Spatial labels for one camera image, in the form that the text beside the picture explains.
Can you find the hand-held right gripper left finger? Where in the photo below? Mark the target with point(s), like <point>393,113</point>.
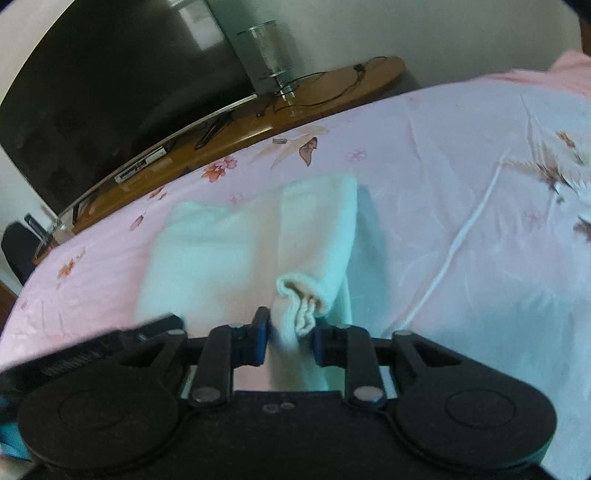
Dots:
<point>259,339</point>

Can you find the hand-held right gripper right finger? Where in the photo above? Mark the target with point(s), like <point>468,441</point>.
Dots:
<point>318,346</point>

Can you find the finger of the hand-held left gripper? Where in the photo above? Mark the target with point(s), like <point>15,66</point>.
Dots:
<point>159,322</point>

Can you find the white knit sweater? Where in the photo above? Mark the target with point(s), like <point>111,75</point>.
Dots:
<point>221,249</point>

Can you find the brown wooden door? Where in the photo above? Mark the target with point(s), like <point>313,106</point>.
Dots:
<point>7,300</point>

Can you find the black chair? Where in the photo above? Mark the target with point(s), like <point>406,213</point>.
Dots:
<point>17,251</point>

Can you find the black bottle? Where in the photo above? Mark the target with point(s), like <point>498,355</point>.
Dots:
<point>33,224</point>

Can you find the silver set-top box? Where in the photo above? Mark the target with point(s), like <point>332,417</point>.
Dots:
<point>141,165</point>

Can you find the wooden television cabinet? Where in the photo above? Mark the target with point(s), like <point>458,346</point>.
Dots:
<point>277,115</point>

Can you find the black flat screen television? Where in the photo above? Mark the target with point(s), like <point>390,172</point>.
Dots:
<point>106,92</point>

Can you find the pink floral bed sheet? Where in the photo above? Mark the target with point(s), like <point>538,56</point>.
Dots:
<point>461,138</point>

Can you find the clear glass vase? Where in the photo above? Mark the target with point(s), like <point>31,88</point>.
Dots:
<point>270,50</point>

